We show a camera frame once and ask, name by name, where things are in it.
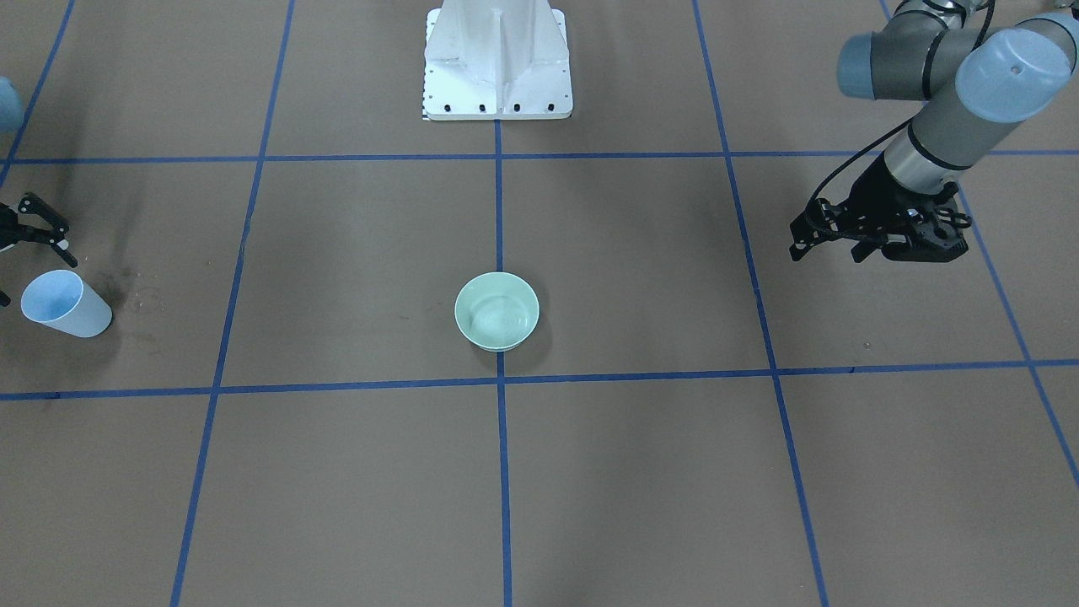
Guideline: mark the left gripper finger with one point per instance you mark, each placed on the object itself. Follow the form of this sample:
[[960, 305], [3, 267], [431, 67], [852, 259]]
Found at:
[[888, 245], [807, 235]]

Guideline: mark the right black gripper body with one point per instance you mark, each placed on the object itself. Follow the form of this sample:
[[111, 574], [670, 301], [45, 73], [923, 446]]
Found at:
[[31, 226]]

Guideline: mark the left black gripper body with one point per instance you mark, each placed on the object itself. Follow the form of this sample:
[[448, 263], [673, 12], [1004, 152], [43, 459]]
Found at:
[[877, 195]]

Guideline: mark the light blue plastic cup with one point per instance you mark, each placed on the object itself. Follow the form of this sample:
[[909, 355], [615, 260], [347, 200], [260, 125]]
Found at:
[[62, 300]]

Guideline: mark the light green bowl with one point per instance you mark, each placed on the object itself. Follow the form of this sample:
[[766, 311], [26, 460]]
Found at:
[[496, 311]]

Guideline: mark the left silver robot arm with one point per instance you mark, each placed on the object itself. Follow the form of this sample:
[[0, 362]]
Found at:
[[976, 87]]

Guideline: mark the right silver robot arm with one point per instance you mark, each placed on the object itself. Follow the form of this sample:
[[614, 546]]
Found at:
[[12, 111]]

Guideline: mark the white central pedestal column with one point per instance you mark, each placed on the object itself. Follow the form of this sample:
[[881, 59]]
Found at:
[[496, 61]]

